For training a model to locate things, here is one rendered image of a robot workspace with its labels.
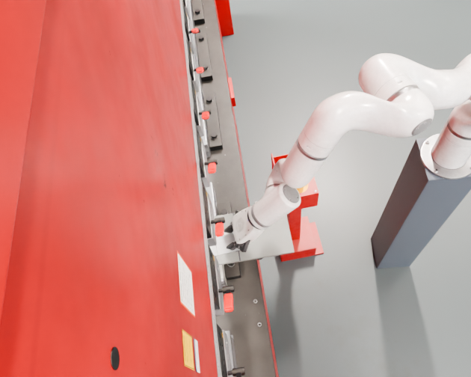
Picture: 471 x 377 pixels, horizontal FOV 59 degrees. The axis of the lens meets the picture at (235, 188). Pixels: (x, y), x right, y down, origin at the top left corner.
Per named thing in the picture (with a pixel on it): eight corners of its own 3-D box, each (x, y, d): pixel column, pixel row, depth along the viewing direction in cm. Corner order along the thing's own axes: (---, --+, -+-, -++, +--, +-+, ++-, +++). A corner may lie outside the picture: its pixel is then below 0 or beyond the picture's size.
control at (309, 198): (317, 206, 183) (320, 185, 167) (281, 212, 183) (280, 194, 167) (306, 167, 193) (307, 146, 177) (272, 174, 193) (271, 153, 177)
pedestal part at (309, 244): (324, 253, 240) (325, 246, 230) (281, 262, 241) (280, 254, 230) (315, 222, 250) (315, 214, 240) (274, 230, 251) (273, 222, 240)
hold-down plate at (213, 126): (223, 149, 177) (222, 145, 174) (210, 151, 177) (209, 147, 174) (215, 96, 191) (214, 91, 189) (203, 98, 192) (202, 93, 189)
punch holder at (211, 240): (217, 247, 124) (207, 225, 109) (189, 252, 124) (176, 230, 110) (211, 203, 131) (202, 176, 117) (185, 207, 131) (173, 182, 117)
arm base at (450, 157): (467, 132, 153) (488, 99, 137) (484, 176, 144) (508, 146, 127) (414, 137, 154) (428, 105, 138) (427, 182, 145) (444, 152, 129)
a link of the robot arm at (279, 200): (255, 194, 130) (250, 218, 124) (281, 173, 121) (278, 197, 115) (276, 207, 133) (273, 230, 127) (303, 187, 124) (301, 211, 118)
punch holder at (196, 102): (204, 139, 143) (194, 108, 129) (180, 143, 144) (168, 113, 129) (200, 105, 151) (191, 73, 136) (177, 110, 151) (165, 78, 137)
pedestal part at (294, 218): (300, 238, 233) (302, 194, 186) (289, 241, 234) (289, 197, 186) (297, 229, 236) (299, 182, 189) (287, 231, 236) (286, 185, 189)
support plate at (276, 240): (294, 253, 139) (294, 251, 139) (217, 265, 140) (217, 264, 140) (284, 205, 148) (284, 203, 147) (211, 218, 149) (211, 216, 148)
